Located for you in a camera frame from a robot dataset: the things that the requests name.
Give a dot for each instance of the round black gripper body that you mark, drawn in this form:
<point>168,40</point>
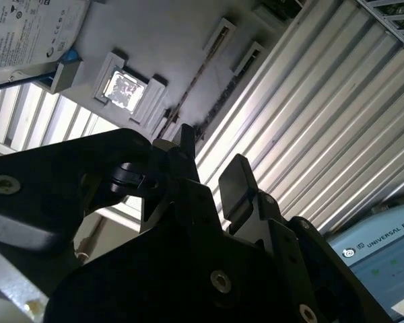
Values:
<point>128,289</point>

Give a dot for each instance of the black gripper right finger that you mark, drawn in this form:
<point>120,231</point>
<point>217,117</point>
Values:
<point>234,191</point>

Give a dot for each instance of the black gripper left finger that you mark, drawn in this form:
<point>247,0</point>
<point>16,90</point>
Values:
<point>54,188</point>

